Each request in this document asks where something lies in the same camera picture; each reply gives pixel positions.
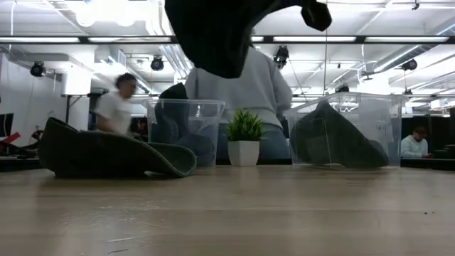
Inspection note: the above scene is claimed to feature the dark blue baseball cap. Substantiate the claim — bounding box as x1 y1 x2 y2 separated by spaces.
151 82 191 145
164 0 333 80

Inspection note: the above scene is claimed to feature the dark green baseball cap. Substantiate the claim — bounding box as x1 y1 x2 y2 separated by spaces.
289 101 390 170
38 117 198 179

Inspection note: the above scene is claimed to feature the clear plastic storage bin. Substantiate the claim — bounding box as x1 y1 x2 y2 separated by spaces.
283 91 409 169
143 98 227 169

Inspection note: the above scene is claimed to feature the small potted green plant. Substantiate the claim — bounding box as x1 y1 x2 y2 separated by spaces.
226 108 266 167

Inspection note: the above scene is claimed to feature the person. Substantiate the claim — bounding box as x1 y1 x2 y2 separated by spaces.
400 126 434 159
95 72 140 137
184 42 294 161

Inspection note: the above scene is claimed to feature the black ceiling spotlight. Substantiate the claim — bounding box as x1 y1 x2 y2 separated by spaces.
401 58 419 72
272 45 290 69
29 60 47 78
149 55 165 72

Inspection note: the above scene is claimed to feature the black computer monitor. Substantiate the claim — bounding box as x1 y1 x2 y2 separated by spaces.
0 112 14 138

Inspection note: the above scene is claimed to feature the black aluminium frame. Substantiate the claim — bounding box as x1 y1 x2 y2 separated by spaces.
0 156 455 172

